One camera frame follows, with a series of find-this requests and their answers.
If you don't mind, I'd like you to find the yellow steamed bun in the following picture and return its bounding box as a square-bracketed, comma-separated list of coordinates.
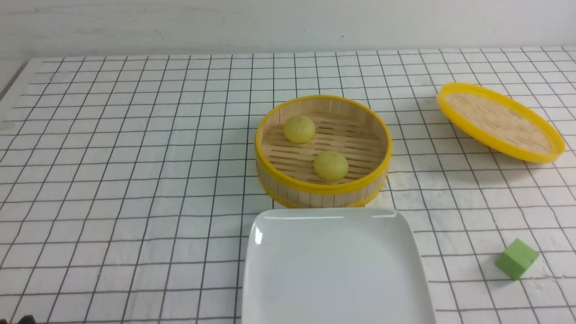
[313, 150, 348, 182]
[283, 115, 315, 144]

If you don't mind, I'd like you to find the white square plate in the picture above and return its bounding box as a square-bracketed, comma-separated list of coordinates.
[241, 207, 436, 324]

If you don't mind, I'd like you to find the yellow rimmed bamboo steamer basket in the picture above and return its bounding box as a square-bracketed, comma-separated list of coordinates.
[254, 95, 393, 208]

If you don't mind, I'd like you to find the white grid tablecloth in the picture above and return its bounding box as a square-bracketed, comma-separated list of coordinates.
[0, 46, 575, 324]

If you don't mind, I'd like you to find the yellow rimmed bamboo steamer lid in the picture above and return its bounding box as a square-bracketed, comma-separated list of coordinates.
[436, 82, 566, 164]

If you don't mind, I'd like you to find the green foam cube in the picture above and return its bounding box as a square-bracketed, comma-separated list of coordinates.
[495, 238, 539, 281]

